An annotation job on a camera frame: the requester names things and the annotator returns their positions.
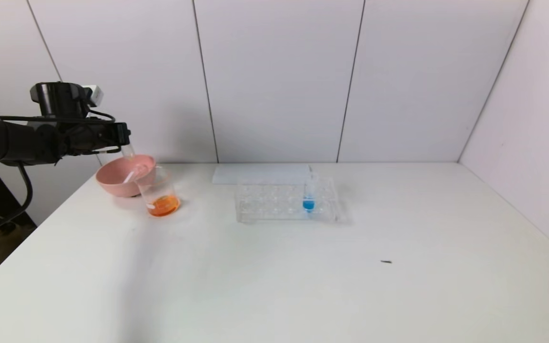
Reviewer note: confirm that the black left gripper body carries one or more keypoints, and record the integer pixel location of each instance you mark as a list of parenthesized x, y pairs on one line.
[(121, 133)]

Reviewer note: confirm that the test tube with yellow pigment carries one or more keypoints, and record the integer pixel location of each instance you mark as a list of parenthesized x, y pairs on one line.
[(127, 151)]

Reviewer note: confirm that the test tube with red pigment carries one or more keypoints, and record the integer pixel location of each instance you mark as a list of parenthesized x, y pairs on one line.
[(134, 174)]

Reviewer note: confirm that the clear glass beaker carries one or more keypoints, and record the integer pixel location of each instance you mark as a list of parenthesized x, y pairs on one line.
[(162, 206)]

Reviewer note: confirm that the clear acrylic test tube rack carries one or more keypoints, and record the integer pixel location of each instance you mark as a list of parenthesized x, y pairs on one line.
[(274, 209)]

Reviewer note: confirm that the test tube with blue pigment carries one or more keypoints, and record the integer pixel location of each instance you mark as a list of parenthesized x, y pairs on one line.
[(308, 205)]

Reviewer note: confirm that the pink plastic bowl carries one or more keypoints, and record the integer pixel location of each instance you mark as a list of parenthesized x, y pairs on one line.
[(117, 181)]

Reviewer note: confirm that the white paper sheet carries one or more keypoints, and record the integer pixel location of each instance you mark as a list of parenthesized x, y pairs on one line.
[(236, 174)]

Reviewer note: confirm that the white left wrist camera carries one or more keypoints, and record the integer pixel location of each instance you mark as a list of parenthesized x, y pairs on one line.
[(96, 95)]

